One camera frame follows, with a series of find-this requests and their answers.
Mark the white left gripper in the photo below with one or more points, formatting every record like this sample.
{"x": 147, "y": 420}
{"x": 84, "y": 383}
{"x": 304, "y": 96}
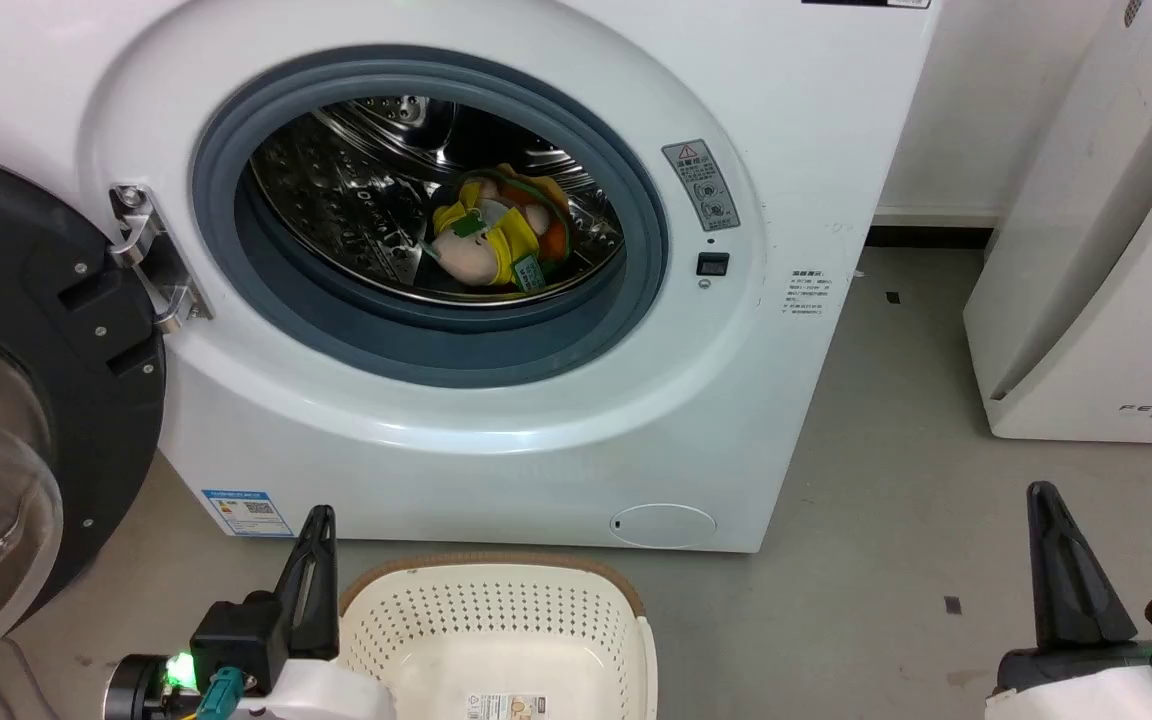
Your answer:
{"x": 336, "y": 695}

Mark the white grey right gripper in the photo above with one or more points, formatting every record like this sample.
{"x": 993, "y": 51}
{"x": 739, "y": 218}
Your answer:
{"x": 1076, "y": 690}

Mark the yellow pink plush toy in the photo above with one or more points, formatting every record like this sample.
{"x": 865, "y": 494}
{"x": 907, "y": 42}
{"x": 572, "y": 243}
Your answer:
{"x": 486, "y": 240}

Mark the cream perforated laundry basket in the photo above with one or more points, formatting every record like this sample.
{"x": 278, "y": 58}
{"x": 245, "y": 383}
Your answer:
{"x": 506, "y": 630}

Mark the paper label inside basket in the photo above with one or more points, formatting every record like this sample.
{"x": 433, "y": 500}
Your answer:
{"x": 504, "y": 707}

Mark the white front-load washing machine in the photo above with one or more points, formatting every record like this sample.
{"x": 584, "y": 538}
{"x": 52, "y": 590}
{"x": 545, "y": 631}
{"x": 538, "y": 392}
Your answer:
{"x": 796, "y": 130}

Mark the blue energy label sticker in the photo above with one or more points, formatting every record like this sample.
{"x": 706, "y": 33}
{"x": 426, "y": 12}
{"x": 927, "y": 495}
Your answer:
{"x": 247, "y": 512}

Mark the grey rubber door gasket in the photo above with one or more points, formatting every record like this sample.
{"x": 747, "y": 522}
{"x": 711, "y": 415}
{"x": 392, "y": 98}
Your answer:
{"x": 436, "y": 340}

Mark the white air purifier appliance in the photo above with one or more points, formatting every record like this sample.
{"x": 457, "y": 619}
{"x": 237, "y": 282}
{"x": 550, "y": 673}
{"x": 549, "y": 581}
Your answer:
{"x": 1106, "y": 300}

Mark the round white filter cover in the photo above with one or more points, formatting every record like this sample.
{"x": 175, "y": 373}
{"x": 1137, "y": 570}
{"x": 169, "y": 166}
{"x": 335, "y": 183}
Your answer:
{"x": 662, "y": 525}

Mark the black round washer door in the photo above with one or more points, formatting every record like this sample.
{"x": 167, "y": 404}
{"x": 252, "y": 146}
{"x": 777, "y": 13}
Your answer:
{"x": 46, "y": 330}

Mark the metal door hinge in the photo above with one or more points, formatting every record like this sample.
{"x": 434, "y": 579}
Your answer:
{"x": 148, "y": 255}

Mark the steel washer drum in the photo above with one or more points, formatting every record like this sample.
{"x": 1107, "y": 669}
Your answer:
{"x": 356, "y": 200}

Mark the black door latch slot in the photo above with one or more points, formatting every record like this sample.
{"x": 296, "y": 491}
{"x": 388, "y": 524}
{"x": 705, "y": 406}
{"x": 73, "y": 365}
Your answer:
{"x": 712, "y": 264}

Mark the grey warning sticker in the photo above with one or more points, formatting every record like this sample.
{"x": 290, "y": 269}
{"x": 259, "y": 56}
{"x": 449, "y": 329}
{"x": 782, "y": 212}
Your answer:
{"x": 701, "y": 185}

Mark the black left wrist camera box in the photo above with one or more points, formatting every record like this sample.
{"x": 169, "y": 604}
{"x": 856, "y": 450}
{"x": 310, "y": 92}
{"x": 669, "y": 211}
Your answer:
{"x": 236, "y": 645}

